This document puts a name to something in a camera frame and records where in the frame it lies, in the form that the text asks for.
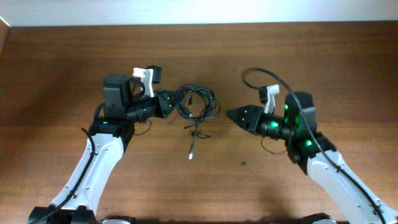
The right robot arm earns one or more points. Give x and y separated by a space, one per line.
316 155

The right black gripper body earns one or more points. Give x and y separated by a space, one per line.
258 127

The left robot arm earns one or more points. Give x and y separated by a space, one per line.
107 139

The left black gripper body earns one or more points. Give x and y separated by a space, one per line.
160 110

